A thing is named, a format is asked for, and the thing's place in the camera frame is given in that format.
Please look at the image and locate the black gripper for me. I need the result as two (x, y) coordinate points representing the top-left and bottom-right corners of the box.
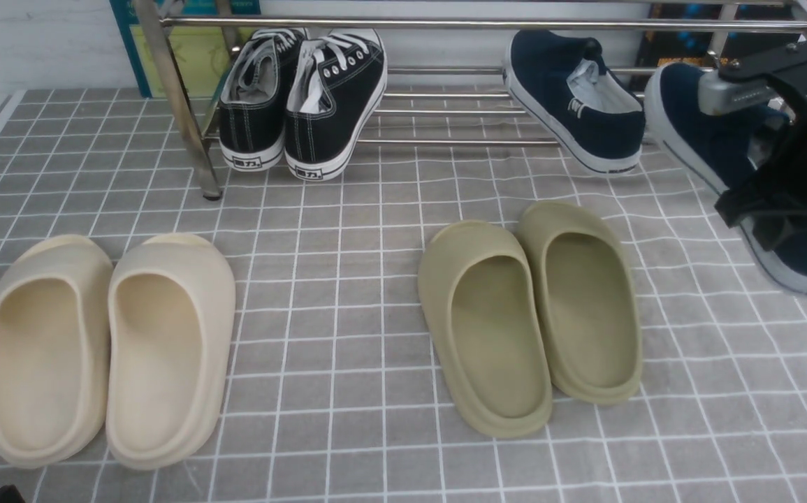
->
(714, 41), (807, 251)

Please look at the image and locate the navy slip-on shoe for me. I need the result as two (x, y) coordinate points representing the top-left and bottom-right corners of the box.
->
(644, 63), (807, 296)
(502, 31), (646, 175)

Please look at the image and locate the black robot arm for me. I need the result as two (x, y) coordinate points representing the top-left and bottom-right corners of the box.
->
(698, 41), (807, 251)

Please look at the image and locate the metal shoe rack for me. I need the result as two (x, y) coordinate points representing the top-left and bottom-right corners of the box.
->
(131, 1), (807, 201)

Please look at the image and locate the black image processing book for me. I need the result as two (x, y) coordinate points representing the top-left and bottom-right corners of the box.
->
(636, 3), (800, 67)

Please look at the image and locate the right olive foam slipper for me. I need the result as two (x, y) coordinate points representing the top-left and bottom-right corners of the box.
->
(516, 201), (643, 405)

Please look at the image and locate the olive foam slipper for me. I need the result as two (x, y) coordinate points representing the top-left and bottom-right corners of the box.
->
(516, 201), (643, 405)
(417, 220), (553, 437)

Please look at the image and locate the left olive foam slipper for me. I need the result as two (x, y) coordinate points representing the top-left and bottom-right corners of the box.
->
(417, 220), (553, 437)

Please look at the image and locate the right black canvas sneaker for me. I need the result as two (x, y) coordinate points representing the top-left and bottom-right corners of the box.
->
(284, 28), (389, 182)

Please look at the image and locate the black canvas sneaker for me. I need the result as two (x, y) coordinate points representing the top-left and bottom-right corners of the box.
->
(218, 28), (308, 172)
(284, 28), (389, 182)

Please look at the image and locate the left black canvas sneaker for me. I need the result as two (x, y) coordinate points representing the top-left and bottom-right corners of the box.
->
(218, 28), (308, 172)

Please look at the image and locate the teal and yellow book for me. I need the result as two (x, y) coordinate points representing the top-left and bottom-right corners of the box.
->
(110, 1), (228, 99)

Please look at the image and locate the right cream foam slipper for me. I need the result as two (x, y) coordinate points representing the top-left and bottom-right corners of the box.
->
(106, 233), (236, 470)

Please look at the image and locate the cream foam slipper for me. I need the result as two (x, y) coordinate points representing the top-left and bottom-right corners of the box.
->
(0, 235), (113, 469)
(106, 233), (236, 470)

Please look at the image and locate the left cream foam slipper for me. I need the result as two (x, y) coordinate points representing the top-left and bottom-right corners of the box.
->
(0, 235), (113, 469)

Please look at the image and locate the black object at bottom edge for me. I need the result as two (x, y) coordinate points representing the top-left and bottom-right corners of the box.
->
(0, 485), (25, 503)

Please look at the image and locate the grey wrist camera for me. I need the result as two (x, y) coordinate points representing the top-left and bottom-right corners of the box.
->
(697, 71), (777, 117)

